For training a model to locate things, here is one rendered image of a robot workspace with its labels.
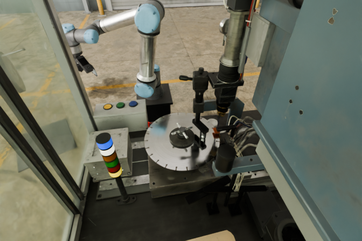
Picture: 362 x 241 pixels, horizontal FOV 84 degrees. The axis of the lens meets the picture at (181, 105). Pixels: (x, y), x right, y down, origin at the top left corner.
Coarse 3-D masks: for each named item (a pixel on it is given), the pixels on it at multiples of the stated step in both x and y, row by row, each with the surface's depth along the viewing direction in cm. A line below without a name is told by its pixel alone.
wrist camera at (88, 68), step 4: (80, 56) 119; (76, 60) 119; (80, 60) 118; (84, 60) 119; (80, 64) 118; (84, 64) 118; (88, 64) 119; (84, 68) 117; (88, 68) 118; (92, 68) 119; (88, 72) 118
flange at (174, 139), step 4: (176, 128) 92; (188, 132) 90; (192, 132) 90; (172, 136) 88; (176, 136) 88; (180, 136) 86; (184, 136) 86; (188, 136) 88; (192, 136) 88; (172, 140) 86; (176, 140) 86; (180, 140) 86; (184, 140) 86; (188, 140) 86; (192, 140) 86; (176, 144) 85; (180, 144) 85; (184, 144) 85; (188, 144) 85
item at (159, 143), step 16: (160, 128) 93; (192, 128) 93; (208, 128) 93; (144, 144) 86; (160, 144) 86; (192, 144) 86; (208, 144) 86; (160, 160) 80; (176, 160) 80; (192, 160) 80; (208, 160) 80
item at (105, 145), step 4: (104, 132) 63; (100, 136) 62; (104, 136) 62; (108, 136) 62; (96, 140) 61; (100, 140) 61; (104, 140) 61; (108, 140) 61; (112, 140) 64; (100, 144) 60; (104, 144) 60; (108, 144) 61; (112, 144) 63; (100, 148) 62; (104, 148) 61
